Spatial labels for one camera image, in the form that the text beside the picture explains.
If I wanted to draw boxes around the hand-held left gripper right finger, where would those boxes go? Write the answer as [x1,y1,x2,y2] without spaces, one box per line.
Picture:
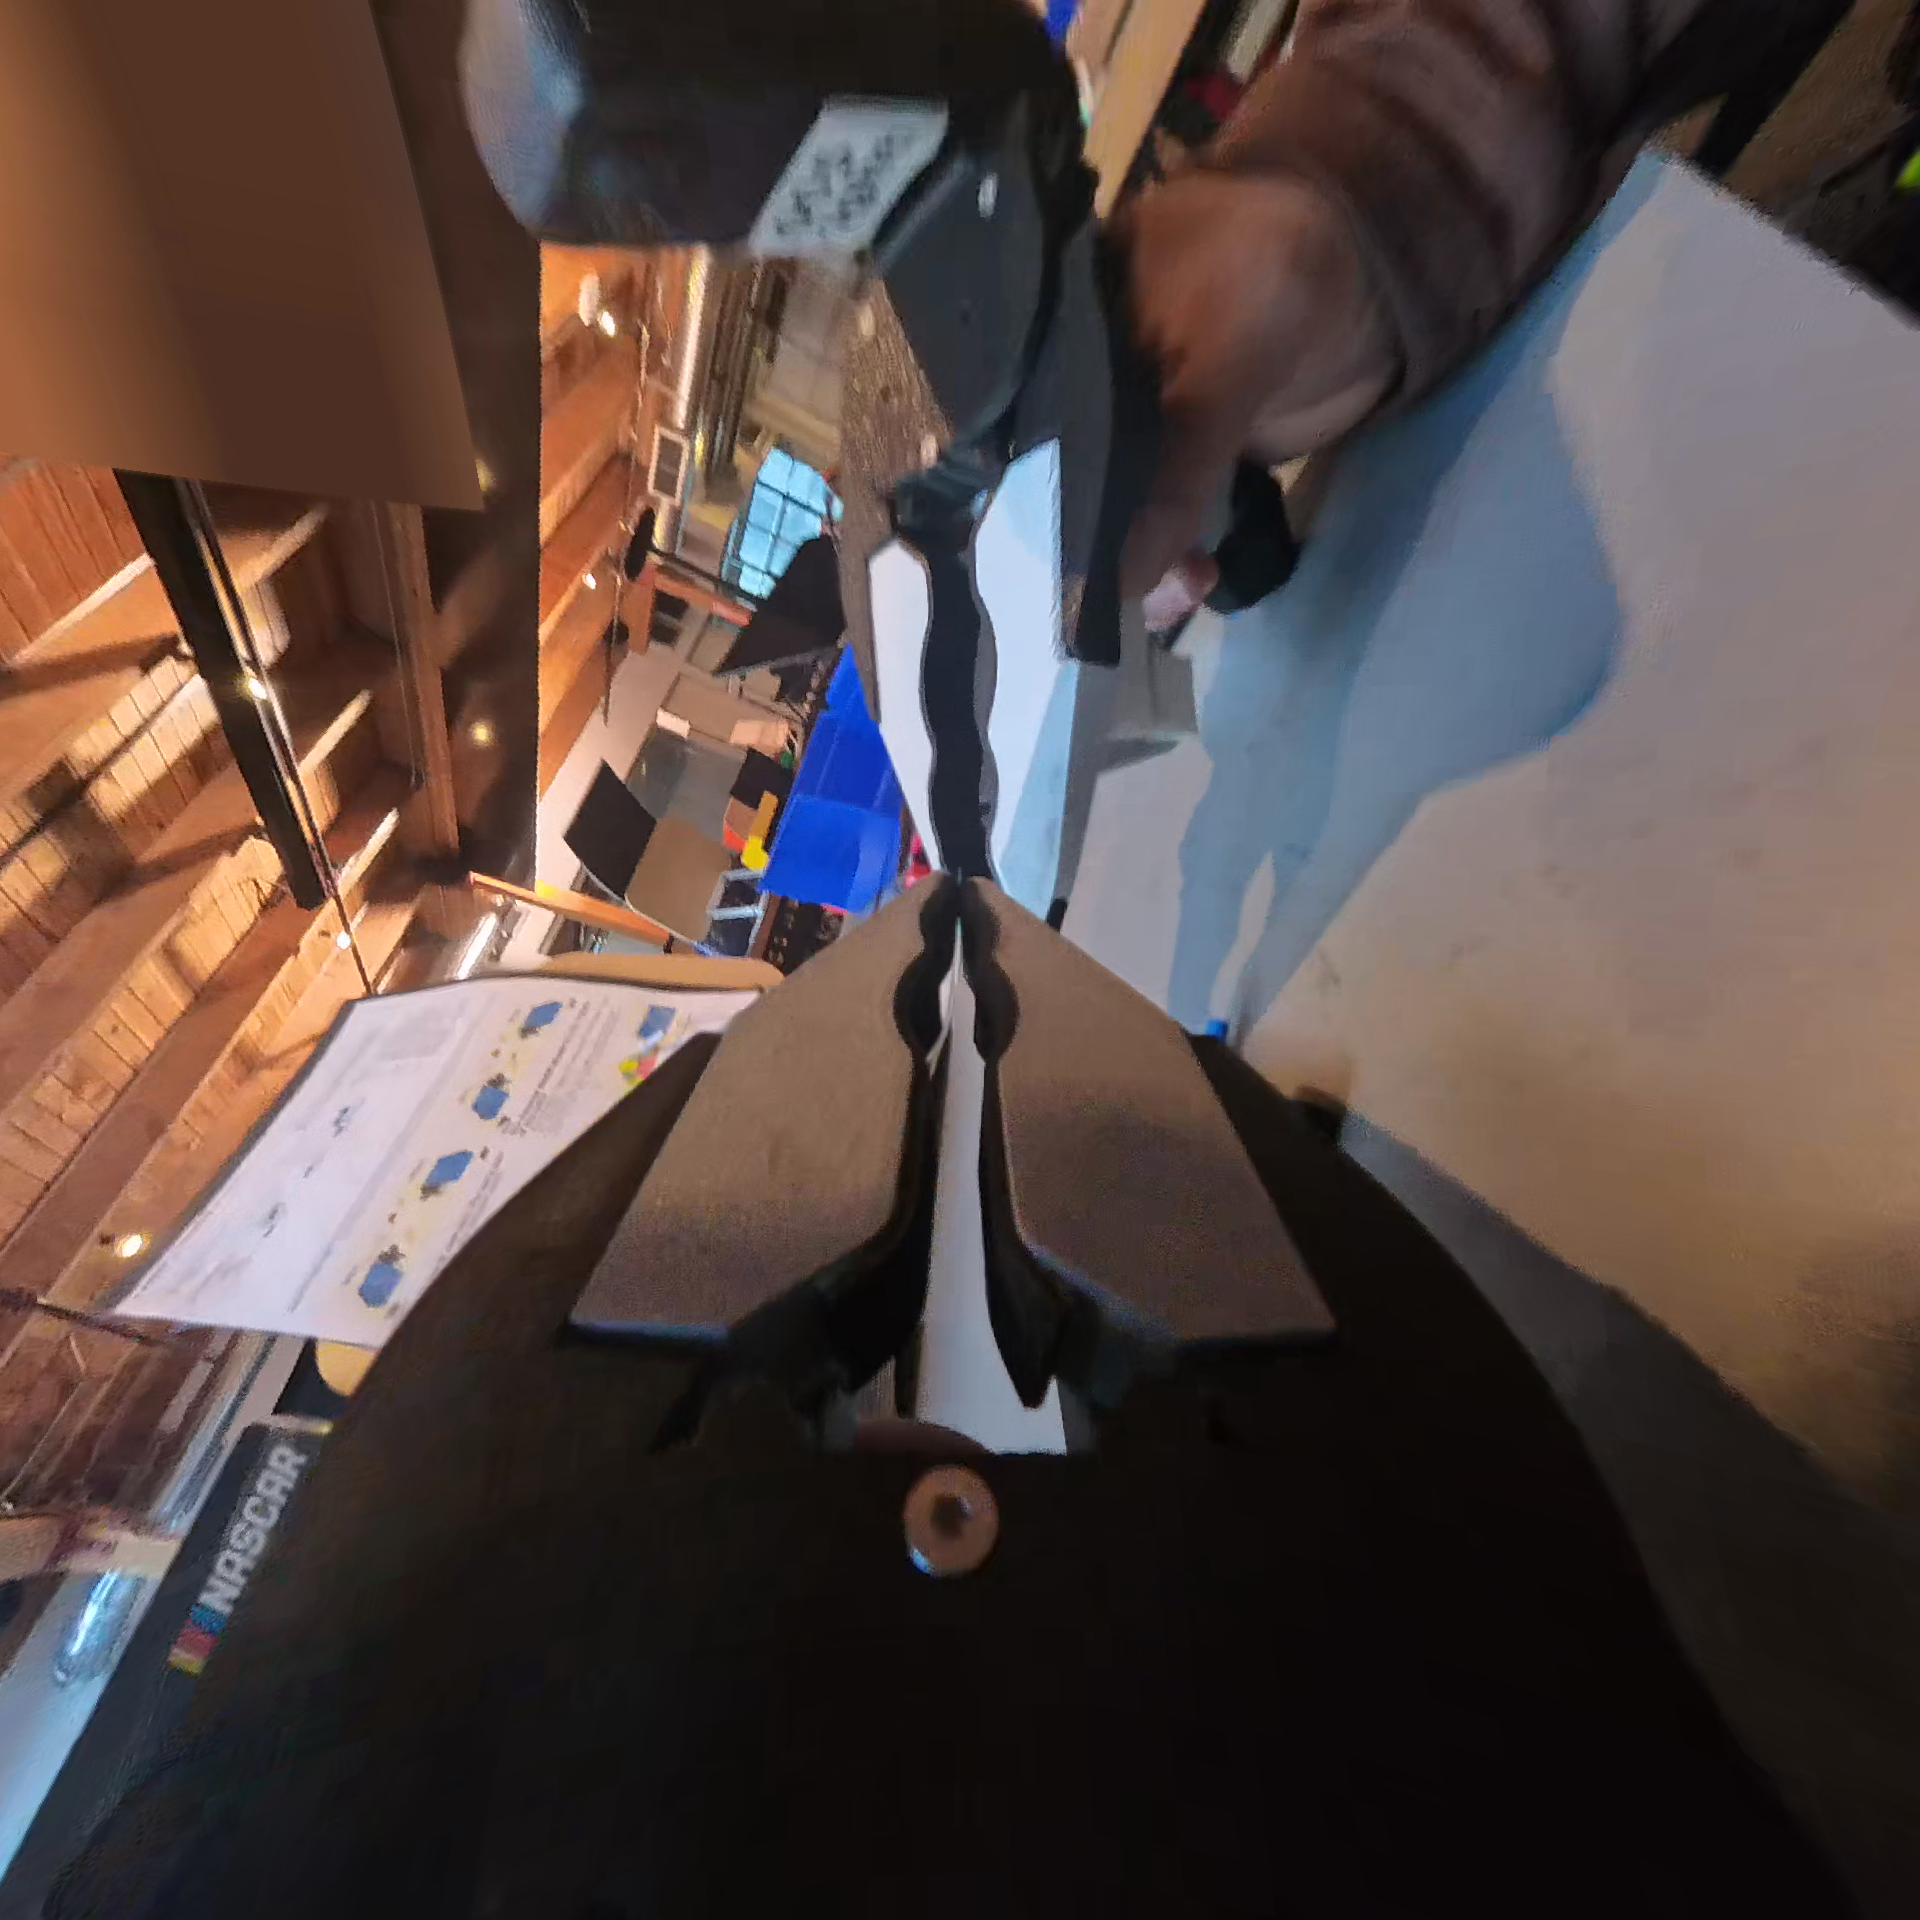
[963,873,1339,1420]

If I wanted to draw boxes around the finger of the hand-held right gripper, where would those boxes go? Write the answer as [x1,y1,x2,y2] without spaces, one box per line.
[966,439,1085,909]
[871,532,973,880]

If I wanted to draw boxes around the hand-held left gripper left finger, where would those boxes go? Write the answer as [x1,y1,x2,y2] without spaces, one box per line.
[566,873,963,1420]

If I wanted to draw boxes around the holographic sticker sheet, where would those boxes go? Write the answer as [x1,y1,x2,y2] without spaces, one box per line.
[913,960,1069,1457]

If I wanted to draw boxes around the person's right forearm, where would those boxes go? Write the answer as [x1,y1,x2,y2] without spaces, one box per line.
[1199,0,1863,394]

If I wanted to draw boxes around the grey desk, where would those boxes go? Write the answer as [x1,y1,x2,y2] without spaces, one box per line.
[990,151,1920,1517]

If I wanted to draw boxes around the person's right hand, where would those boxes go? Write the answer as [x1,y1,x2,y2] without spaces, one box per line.
[1110,159,1442,634]

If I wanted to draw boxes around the large paned window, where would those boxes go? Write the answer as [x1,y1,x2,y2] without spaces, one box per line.
[721,441,846,602]

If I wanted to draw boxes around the blue plastic bin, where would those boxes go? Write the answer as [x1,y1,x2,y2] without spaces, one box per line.
[757,645,905,916]

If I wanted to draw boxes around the wooden board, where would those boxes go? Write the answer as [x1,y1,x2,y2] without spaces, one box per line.
[307,949,785,1402]

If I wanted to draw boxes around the printed instruction sheet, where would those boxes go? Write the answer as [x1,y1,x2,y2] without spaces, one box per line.
[113,976,761,1354]

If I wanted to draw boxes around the black toy car box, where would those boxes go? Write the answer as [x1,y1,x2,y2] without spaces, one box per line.
[90,1417,337,1802]

